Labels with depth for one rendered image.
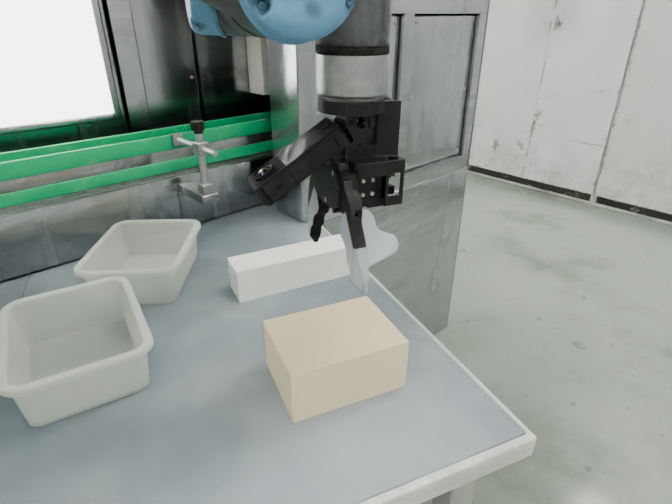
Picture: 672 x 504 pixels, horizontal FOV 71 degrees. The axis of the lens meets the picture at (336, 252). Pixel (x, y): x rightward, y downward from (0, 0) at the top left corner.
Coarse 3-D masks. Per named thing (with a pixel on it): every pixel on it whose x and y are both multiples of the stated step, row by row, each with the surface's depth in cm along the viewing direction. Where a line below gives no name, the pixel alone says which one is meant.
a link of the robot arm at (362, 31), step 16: (368, 0) 42; (384, 0) 43; (352, 16) 43; (368, 16) 43; (384, 16) 44; (336, 32) 43; (352, 32) 43; (368, 32) 43; (384, 32) 44; (320, 48) 45; (336, 48) 44; (352, 48) 44; (368, 48) 44; (384, 48) 45
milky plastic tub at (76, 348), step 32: (64, 288) 72; (96, 288) 74; (128, 288) 72; (0, 320) 65; (32, 320) 70; (64, 320) 73; (96, 320) 75; (128, 320) 73; (0, 352) 58; (32, 352) 69; (64, 352) 69; (96, 352) 69; (128, 352) 58; (0, 384) 53; (32, 384) 53; (64, 384) 56; (96, 384) 58; (128, 384) 61; (32, 416) 56; (64, 416) 58
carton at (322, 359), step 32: (288, 320) 64; (320, 320) 64; (352, 320) 64; (384, 320) 64; (288, 352) 58; (320, 352) 58; (352, 352) 58; (384, 352) 59; (288, 384) 56; (320, 384) 57; (352, 384) 59; (384, 384) 62
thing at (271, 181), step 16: (320, 128) 50; (336, 128) 48; (304, 144) 50; (320, 144) 48; (336, 144) 49; (272, 160) 51; (288, 160) 49; (304, 160) 48; (320, 160) 49; (256, 176) 50; (272, 176) 48; (288, 176) 48; (304, 176) 49; (256, 192) 49; (272, 192) 49
